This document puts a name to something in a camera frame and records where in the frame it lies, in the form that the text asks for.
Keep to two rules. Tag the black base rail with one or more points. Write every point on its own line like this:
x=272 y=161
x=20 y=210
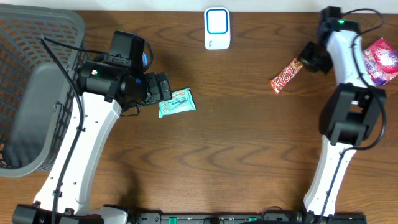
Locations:
x=271 y=216

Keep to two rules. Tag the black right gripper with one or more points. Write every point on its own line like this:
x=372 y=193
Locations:
x=310 y=56

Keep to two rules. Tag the mint green wipes pack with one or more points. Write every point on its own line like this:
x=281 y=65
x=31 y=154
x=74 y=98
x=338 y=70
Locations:
x=181 y=101

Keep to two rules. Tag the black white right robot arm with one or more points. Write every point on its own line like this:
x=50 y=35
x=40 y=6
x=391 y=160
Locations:
x=349 y=116

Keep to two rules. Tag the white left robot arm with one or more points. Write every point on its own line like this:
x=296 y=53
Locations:
x=105 y=91

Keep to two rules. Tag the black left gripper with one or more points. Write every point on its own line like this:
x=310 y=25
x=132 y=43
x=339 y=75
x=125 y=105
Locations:
x=161 y=88

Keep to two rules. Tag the white barcode scanner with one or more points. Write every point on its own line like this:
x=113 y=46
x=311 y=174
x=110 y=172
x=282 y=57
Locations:
x=217 y=28

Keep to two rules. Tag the red purple pad pack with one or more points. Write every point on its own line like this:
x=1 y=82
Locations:
x=380 y=59

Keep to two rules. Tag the red orange chocolate bar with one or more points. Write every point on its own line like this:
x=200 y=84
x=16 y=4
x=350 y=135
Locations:
x=280 y=80

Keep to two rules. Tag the dark grey plastic basket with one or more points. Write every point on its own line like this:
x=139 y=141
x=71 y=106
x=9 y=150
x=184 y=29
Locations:
x=36 y=99

